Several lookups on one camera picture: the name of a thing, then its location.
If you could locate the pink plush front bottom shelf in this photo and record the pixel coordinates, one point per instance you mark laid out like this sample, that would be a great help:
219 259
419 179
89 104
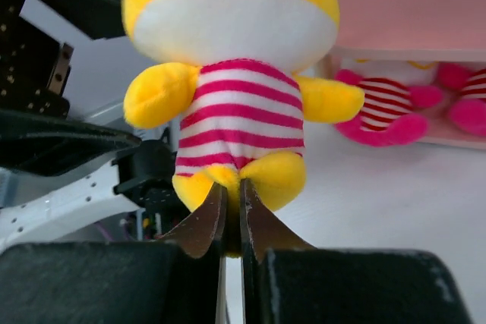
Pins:
394 94

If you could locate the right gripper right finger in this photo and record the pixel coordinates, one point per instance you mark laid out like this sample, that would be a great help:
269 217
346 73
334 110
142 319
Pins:
260 230

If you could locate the pink plush shelf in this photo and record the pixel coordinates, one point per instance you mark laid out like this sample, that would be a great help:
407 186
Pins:
467 81
394 94

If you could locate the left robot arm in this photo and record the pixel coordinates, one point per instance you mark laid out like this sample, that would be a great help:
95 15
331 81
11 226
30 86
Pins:
135 179

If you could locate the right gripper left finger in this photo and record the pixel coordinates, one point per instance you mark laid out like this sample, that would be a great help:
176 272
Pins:
195 290

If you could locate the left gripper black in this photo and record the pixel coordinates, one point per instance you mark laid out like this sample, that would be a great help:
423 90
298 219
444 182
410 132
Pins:
36 135

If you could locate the pink plush rear bottom shelf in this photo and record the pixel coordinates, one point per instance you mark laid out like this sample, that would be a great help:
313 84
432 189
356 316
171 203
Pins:
467 81

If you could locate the pink three-tier wooden shelf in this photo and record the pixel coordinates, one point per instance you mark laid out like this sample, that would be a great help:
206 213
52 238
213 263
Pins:
416 30

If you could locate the yellow frog plush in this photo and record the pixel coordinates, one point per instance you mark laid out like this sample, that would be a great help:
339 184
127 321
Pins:
232 71

